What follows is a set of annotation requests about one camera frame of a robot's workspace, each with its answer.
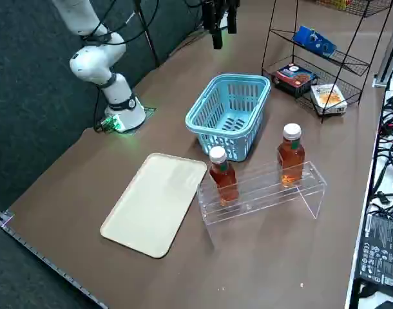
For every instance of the black labelled power adapter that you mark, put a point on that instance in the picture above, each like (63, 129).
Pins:
(380, 251)

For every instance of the light blue plastic shopping basket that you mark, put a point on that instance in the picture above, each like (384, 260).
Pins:
(216, 145)

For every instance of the black pole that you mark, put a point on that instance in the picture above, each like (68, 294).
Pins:
(151, 45)

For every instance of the amber tea bottle white cap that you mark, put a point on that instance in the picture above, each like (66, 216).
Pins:
(290, 157)
(224, 180)

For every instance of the yellow snack box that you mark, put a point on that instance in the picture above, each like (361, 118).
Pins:
(336, 3)

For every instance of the blue Oreo cookie box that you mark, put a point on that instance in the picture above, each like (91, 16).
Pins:
(312, 40)

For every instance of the aluminium table edge rail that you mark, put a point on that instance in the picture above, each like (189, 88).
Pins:
(38, 253)

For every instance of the beige plastic tray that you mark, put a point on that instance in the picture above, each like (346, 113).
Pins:
(151, 206)

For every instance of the dark chocolate cookie box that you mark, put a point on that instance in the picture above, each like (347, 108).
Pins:
(293, 78)

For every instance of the aluminium frame post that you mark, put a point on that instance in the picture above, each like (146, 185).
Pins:
(388, 61)

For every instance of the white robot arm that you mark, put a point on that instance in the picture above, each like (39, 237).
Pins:
(87, 61)

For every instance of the white orange cracker box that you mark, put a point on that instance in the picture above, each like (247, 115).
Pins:
(328, 98)

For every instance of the clear acrylic beverage shelf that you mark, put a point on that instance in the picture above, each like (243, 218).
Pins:
(264, 193)

